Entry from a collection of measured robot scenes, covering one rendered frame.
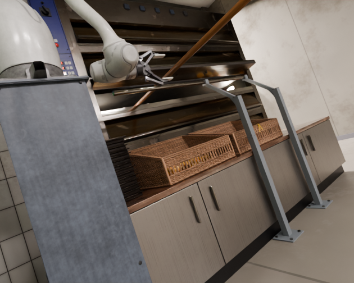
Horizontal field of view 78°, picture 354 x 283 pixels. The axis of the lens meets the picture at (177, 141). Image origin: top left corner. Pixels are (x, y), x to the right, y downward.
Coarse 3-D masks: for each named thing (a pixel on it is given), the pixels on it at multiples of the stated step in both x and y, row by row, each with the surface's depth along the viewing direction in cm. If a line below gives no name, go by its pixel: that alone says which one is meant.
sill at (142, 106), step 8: (240, 88) 243; (248, 88) 250; (192, 96) 202; (200, 96) 207; (208, 96) 213; (144, 104) 173; (152, 104) 177; (160, 104) 181; (104, 112) 154; (112, 112) 157; (120, 112) 160
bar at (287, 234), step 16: (208, 80) 163; (224, 80) 174; (240, 96) 143; (240, 112) 142; (288, 112) 169; (288, 128) 169; (256, 144) 140; (256, 160) 142; (304, 160) 166; (272, 192) 138; (320, 208) 160; (288, 224) 139; (288, 240) 132
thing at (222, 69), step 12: (156, 72) 173; (180, 72) 190; (192, 72) 200; (204, 72) 210; (216, 72) 223; (228, 72) 236; (240, 72) 252; (96, 84) 153; (108, 84) 160; (120, 84) 166; (132, 84) 174; (144, 84) 182
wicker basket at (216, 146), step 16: (160, 144) 168; (176, 144) 175; (192, 144) 174; (208, 144) 133; (224, 144) 141; (144, 160) 128; (160, 160) 114; (176, 160) 117; (208, 160) 130; (224, 160) 137; (144, 176) 132; (160, 176) 118; (176, 176) 115
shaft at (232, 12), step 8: (240, 0) 82; (248, 0) 81; (232, 8) 86; (240, 8) 84; (224, 16) 90; (232, 16) 88; (216, 24) 94; (224, 24) 92; (208, 32) 98; (216, 32) 97; (200, 40) 103; (192, 48) 109; (184, 56) 115; (176, 64) 121; (168, 72) 129; (144, 96) 158; (136, 104) 172
